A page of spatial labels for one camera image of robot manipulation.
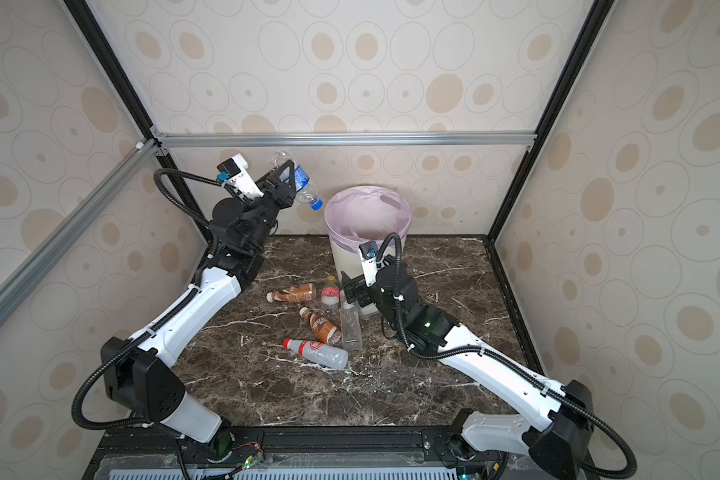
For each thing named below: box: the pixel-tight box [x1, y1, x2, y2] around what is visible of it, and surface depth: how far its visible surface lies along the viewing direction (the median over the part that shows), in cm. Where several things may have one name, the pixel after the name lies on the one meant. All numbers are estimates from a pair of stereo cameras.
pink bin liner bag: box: [324, 186, 413, 252], surface depth 99 cm
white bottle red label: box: [282, 338, 349, 370], surface depth 87 cm
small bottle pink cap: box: [320, 275, 341, 319], surface depth 99 cm
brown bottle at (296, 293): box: [266, 283, 316, 303], surface depth 99 cm
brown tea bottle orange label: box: [298, 307, 342, 345], surface depth 91 cm
